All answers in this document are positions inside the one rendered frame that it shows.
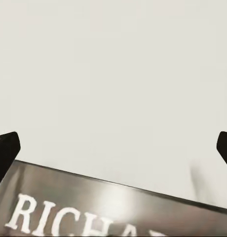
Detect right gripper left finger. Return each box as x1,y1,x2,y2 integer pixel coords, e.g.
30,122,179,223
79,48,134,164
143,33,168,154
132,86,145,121
0,132,21,183

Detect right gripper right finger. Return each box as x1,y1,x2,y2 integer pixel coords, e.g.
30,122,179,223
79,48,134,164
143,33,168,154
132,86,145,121
216,131,227,163

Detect hardback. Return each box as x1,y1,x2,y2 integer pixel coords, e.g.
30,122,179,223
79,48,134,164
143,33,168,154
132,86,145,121
0,160,227,237

